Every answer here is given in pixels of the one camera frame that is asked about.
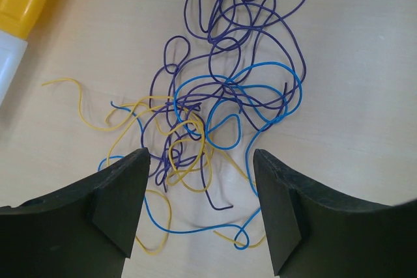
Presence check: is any white plastic bin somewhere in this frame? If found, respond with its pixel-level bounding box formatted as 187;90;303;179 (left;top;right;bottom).
0;31;27;103

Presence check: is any thin wire bundle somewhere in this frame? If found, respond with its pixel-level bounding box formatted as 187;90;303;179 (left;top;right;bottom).
41;0;312;256

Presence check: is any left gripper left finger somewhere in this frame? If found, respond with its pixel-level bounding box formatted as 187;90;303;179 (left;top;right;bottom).
1;148;151;277

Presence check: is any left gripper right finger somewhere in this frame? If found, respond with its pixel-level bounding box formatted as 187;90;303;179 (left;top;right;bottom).
253;149;416;277

